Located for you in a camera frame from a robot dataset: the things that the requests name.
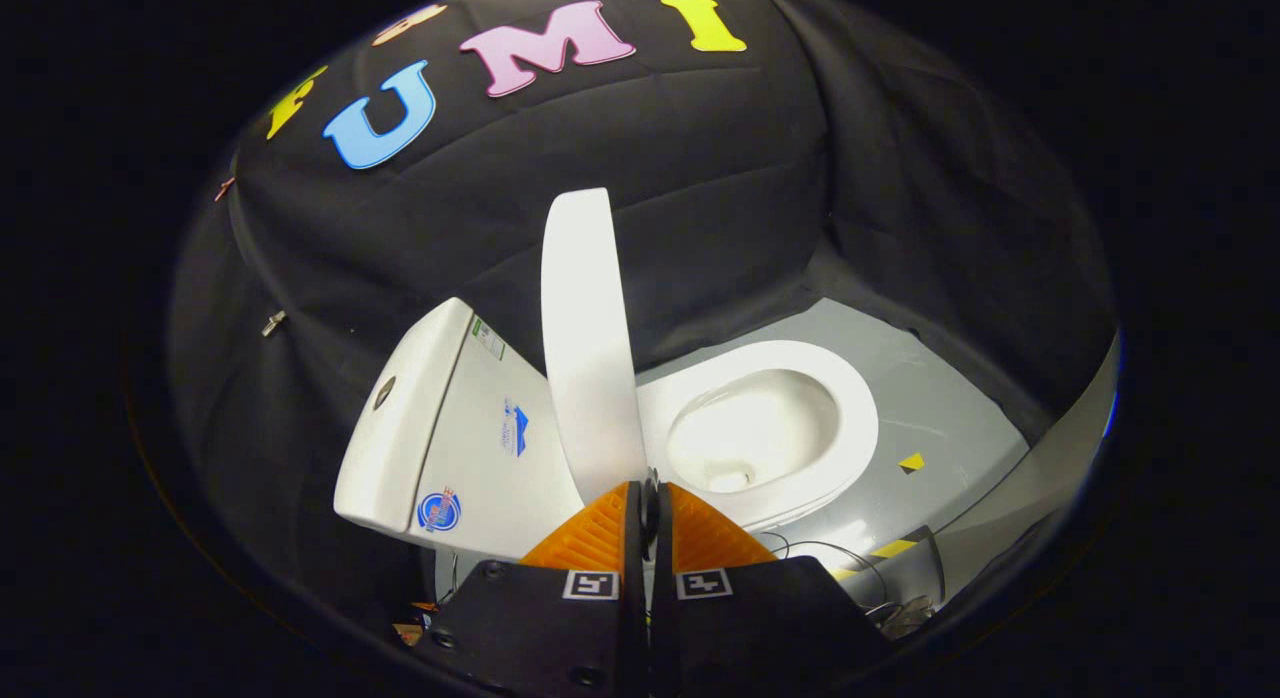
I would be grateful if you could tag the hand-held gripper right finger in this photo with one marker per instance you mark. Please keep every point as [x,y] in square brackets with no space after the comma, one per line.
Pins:
[740,628]

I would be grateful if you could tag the white ceramic toilet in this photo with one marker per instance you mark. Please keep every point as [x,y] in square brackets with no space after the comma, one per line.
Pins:
[470,458]

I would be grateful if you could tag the black backdrop cloth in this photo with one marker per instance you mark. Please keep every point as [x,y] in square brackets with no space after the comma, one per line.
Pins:
[720,198]

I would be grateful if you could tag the white panel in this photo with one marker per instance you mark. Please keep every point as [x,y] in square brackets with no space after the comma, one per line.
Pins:
[1040,478]

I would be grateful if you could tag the yellow black striped tape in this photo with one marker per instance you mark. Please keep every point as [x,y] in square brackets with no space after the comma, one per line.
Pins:
[893,549]

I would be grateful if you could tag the white toilet lid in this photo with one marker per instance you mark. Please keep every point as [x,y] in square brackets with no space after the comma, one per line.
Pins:
[590,358]

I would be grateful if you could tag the silver metal clip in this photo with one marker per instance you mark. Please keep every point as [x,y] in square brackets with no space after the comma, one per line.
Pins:
[273,323]

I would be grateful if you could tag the pink clip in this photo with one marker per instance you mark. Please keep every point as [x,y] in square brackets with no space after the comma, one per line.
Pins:
[224,188]

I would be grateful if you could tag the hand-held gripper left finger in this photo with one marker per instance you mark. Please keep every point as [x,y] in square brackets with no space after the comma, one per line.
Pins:
[560,628]

